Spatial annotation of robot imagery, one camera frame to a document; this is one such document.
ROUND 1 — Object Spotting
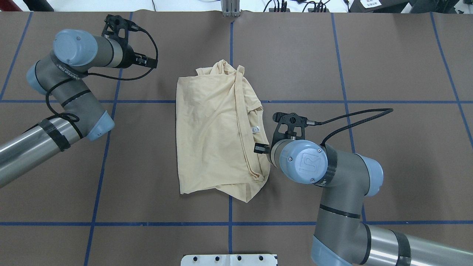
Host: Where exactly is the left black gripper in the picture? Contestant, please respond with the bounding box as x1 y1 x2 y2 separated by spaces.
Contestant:
120 45 156 68

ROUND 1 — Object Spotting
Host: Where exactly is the cream long-sleeve graphic shirt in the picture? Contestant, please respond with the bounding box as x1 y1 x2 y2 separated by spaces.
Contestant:
176 59 270 203

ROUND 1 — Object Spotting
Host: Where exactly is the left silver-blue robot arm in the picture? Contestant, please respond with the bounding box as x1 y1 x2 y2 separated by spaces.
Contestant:
1 29 157 187

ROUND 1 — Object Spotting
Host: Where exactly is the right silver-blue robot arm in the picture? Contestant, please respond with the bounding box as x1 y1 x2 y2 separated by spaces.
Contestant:
254 139 473 266

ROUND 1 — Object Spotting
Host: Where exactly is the black labelled box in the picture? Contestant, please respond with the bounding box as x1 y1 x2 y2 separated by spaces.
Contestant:
348 0 409 13

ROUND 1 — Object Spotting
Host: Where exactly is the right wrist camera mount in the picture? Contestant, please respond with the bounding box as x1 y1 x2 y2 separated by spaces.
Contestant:
272 112 308 145

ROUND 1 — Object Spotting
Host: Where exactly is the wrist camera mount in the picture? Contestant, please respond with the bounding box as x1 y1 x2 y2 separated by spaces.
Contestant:
272 112 308 145
101 14 142 43

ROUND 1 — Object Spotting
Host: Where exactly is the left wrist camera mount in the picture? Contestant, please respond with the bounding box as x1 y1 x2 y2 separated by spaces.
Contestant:
101 14 142 43

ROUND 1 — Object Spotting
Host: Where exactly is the aluminium frame post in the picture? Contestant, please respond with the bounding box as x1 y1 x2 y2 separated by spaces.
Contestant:
220 0 241 17

